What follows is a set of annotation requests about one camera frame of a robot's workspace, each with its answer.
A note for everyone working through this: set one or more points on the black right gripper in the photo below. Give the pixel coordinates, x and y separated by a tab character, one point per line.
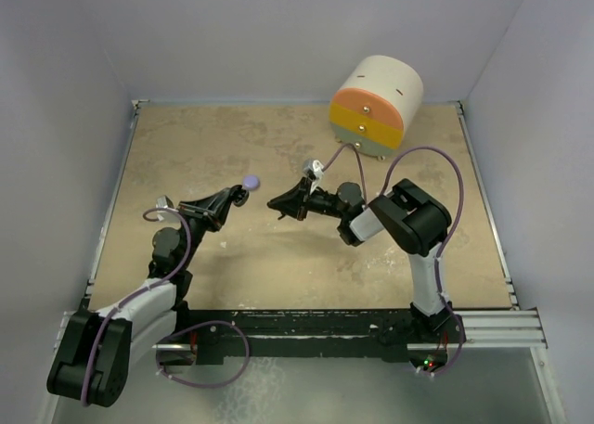
293	200

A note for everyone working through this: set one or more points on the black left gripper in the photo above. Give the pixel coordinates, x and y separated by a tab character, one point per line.
210	211

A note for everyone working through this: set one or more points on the purple round earbud charging case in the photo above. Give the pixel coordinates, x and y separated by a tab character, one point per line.
251	182

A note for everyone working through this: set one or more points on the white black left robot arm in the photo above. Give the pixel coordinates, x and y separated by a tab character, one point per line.
98	347

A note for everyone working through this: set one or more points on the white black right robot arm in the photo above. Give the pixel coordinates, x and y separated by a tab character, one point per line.
417	223

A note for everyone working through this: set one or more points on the cylindrical three-drawer storage box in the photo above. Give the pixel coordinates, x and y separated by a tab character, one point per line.
375	105

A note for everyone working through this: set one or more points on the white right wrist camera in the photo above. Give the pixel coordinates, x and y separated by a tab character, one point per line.
313	170

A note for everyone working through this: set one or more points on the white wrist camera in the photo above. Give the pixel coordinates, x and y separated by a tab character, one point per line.
164	209
313	170

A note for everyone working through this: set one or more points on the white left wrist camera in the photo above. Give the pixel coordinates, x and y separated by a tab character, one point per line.
164	209

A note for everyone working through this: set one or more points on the aluminium table frame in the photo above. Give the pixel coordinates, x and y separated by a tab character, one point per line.
492	329

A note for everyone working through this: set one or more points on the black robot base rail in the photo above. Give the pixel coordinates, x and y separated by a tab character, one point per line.
391	335

